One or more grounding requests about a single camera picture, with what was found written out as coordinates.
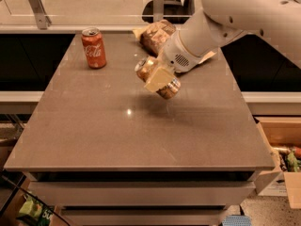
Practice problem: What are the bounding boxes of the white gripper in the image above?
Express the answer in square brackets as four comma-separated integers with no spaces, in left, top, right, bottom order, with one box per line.
[144,31,200,92]

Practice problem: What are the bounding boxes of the orange LaCroix can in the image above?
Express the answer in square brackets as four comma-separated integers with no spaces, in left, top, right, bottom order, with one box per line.
[135,56,181,99]

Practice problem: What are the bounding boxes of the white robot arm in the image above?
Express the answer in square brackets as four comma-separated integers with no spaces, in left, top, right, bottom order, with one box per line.
[145,0,301,92]

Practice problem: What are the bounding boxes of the red Coca-Cola can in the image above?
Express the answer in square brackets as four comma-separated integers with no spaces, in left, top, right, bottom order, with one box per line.
[82,27,106,69]

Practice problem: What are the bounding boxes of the brown chip bag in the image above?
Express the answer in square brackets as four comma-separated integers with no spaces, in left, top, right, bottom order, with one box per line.
[133,19,216,71]

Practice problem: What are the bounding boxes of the black office chair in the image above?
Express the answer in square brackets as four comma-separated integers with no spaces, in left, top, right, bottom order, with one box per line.
[141,0,201,25]

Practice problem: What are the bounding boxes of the cardboard box with items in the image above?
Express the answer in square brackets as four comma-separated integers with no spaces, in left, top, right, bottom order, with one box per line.
[255,117,301,209]

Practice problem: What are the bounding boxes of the grey drawer cabinet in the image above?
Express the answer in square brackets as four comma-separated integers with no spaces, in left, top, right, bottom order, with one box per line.
[23,170,261,226]

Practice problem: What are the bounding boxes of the blue mesh object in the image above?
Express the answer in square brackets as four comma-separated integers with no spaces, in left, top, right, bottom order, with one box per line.
[222,215,252,226]

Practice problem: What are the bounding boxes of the green snack bag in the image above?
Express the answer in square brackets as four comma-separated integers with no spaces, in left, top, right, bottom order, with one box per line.
[16,194,54,226]

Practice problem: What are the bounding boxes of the middle metal railing bracket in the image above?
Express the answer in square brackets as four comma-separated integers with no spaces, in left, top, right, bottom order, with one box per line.
[153,0,164,22]

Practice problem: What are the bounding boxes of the metal railing bracket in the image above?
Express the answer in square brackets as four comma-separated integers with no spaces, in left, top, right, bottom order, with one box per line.
[153,0,164,22]
[28,0,52,29]

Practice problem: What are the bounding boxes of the left metal railing bracket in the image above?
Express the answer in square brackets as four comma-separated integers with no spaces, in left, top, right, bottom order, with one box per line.
[28,0,52,29]

